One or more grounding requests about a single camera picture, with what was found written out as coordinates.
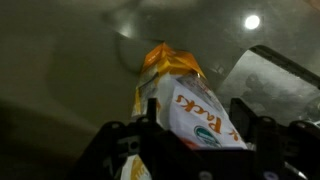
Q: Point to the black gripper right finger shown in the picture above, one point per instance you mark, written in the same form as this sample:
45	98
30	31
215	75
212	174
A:
245	116

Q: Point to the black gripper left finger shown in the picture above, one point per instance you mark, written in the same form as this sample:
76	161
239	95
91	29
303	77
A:
152	110

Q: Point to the orange white snack pack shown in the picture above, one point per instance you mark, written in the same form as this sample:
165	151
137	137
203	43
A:
186	103

